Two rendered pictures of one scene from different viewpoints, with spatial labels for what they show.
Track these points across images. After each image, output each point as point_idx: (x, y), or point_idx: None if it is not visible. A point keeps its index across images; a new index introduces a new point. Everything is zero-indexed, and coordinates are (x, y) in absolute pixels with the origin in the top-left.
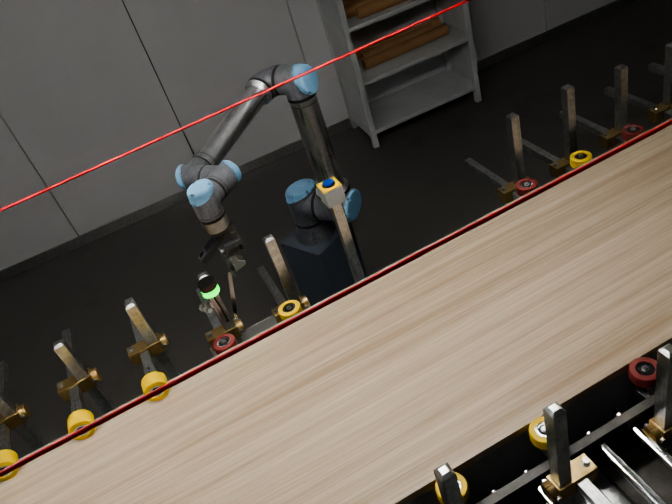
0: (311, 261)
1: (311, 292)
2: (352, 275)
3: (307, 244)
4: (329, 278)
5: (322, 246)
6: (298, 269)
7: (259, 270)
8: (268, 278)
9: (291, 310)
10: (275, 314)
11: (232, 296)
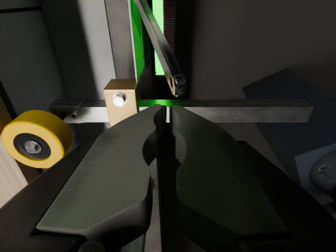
0: (306, 138)
1: (298, 98)
2: (272, 142)
3: (329, 155)
4: (275, 132)
5: (305, 165)
6: (328, 111)
7: (298, 110)
8: (250, 117)
9: (21, 147)
10: (110, 92)
11: (144, 18)
